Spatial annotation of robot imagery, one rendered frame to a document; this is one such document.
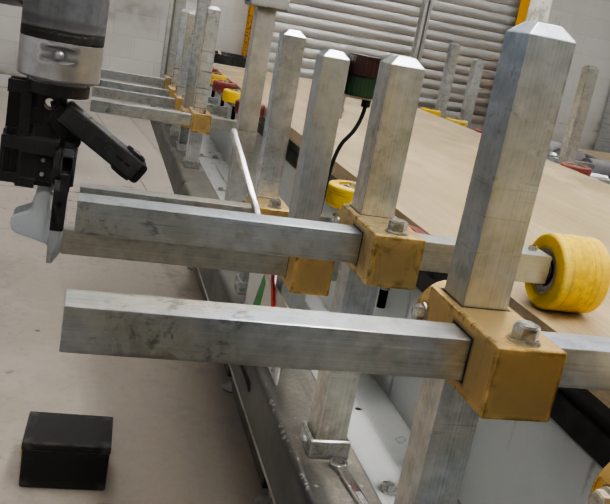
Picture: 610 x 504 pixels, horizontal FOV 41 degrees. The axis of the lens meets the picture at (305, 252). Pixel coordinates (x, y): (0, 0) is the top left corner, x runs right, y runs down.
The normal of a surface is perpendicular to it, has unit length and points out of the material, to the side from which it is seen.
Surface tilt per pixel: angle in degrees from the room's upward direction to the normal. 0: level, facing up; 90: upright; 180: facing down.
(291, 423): 0
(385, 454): 0
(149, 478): 0
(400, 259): 90
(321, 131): 90
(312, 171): 90
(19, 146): 90
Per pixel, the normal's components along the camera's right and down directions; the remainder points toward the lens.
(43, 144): 0.22, 0.30
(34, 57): -0.36, 0.18
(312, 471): 0.18, -0.95
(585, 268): 0.28, -0.08
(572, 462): -0.96, -0.11
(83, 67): 0.71, 0.32
